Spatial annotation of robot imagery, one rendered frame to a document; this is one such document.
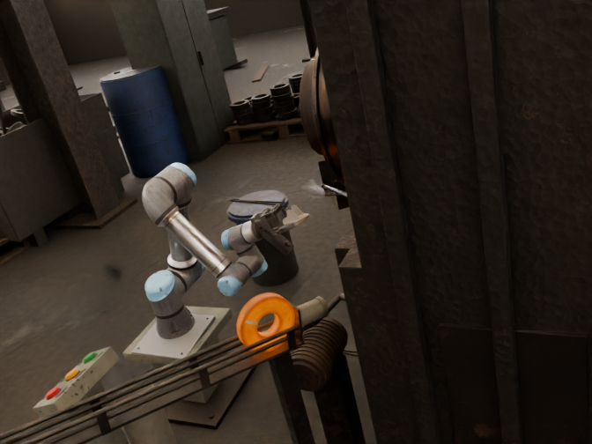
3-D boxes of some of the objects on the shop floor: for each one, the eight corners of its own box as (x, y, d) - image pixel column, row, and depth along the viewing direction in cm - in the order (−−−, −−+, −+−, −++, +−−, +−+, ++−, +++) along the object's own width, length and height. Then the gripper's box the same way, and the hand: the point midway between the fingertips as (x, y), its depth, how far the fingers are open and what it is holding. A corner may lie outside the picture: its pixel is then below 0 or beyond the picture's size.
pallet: (368, 103, 580) (360, 58, 562) (348, 131, 513) (339, 82, 495) (258, 116, 626) (247, 76, 607) (226, 144, 559) (214, 99, 540)
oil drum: (206, 151, 554) (178, 55, 516) (171, 177, 507) (137, 75, 469) (157, 154, 580) (126, 64, 543) (119, 180, 533) (83, 83, 496)
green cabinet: (163, 163, 549) (107, -5, 486) (202, 136, 604) (156, -18, 541) (205, 160, 528) (152, -16, 465) (242, 133, 583) (199, -28, 520)
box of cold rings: (62, 185, 557) (25, 95, 520) (136, 183, 512) (100, 85, 476) (-53, 251, 462) (-108, 148, 425) (25, 256, 417) (-29, 141, 381)
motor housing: (373, 442, 200) (345, 314, 178) (353, 497, 183) (319, 362, 160) (338, 436, 206) (307, 311, 184) (315, 488, 189) (277, 357, 166)
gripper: (245, 223, 200) (293, 204, 188) (256, 210, 207) (305, 192, 195) (257, 244, 202) (307, 227, 190) (269, 231, 209) (317, 214, 197)
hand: (307, 218), depth 194 cm, fingers closed
